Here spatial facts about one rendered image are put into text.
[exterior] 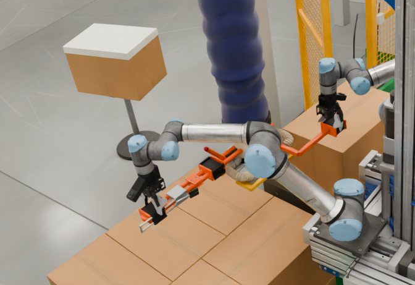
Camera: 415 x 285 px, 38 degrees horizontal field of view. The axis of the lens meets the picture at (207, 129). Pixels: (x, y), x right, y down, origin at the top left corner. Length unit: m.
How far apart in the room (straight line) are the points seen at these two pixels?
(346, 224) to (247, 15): 0.89
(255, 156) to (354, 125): 1.24
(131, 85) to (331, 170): 1.82
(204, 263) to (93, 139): 2.47
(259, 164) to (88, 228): 2.49
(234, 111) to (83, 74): 2.26
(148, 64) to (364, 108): 1.79
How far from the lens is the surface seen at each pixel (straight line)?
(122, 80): 4.51
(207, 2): 2.41
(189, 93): 5.73
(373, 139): 3.37
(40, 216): 4.79
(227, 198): 3.57
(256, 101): 2.65
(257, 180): 2.79
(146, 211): 2.56
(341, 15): 6.52
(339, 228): 2.33
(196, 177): 2.67
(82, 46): 4.63
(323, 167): 3.30
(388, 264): 2.54
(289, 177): 2.24
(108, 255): 3.43
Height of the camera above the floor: 2.85
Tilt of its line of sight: 33 degrees down
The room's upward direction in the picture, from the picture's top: 11 degrees counter-clockwise
